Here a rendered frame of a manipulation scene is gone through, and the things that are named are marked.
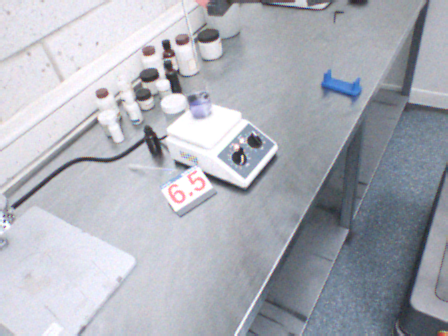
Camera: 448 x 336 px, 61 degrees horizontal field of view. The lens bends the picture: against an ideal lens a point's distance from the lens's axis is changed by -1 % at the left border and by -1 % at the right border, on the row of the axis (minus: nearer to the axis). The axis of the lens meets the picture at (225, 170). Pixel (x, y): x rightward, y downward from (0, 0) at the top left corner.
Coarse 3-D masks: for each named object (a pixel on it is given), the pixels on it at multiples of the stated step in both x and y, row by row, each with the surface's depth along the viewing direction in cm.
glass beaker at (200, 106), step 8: (192, 80) 78; (200, 80) 78; (184, 88) 77; (192, 88) 79; (200, 88) 74; (208, 88) 77; (192, 96) 75; (200, 96) 75; (208, 96) 77; (192, 104) 76; (200, 104) 76; (208, 104) 77; (192, 112) 78; (200, 112) 78; (208, 112) 78; (200, 120) 79
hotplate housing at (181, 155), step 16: (240, 128) 79; (256, 128) 80; (176, 144) 79; (192, 144) 77; (224, 144) 76; (176, 160) 83; (192, 160) 79; (208, 160) 75; (224, 176) 76; (240, 176) 73; (256, 176) 77
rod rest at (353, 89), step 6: (324, 72) 95; (330, 72) 96; (324, 78) 96; (330, 78) 98; (324, 84) 96; (330, 84) 96; (336, 84) 95; (342, 84) 95; (348, 84) 94; (354, 84) 91; (336, 90) 95; (342, 90) 94; (348, 90) 93; (354, 90) 92; (360, 90) 93
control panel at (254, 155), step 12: (240, 132) 78; (228, 144) 76; (240, 144) 77; (264, 144) 79; (216, 156) 74; (228, 156) 75; (252, 156) 76; (264, 156) 77; (240, 168) 74; (252, 168) 75
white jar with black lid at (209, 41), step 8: (200, 32) 115; (208, 32) 114; (216, 32) 113; (200, 40) 113; (208, 40) 112; (216, 40) 113; (200, 48) 115; (208, 48) 113; (216, 48) 114; (208, 56) 115; (216, 56) 116
